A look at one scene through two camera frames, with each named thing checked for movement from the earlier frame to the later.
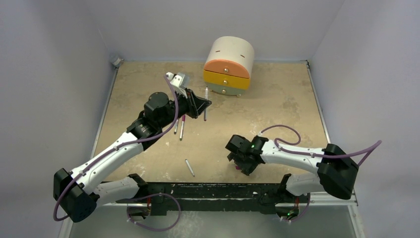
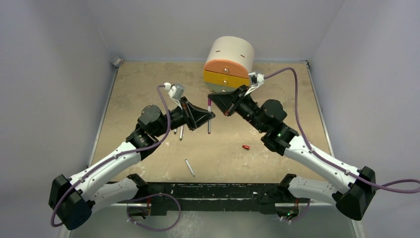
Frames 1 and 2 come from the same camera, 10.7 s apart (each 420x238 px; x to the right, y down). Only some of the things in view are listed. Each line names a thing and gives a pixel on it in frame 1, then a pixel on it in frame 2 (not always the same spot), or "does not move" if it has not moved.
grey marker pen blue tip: (183, 119) does not move
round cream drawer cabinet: (229, 66) does not move
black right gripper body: (240, 159) -> (236, 100)
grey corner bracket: (118, 61) does not move
